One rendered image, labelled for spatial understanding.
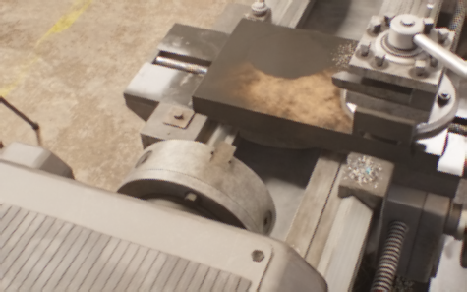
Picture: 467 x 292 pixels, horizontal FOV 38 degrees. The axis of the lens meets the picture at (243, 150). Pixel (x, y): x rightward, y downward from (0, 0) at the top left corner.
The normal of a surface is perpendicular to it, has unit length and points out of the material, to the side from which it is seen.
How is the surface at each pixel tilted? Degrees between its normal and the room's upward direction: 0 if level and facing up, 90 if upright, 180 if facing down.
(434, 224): 90
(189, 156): 0
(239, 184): 39
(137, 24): 0
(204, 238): 0
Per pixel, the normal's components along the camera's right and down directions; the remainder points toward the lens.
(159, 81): -0.03, -0.69
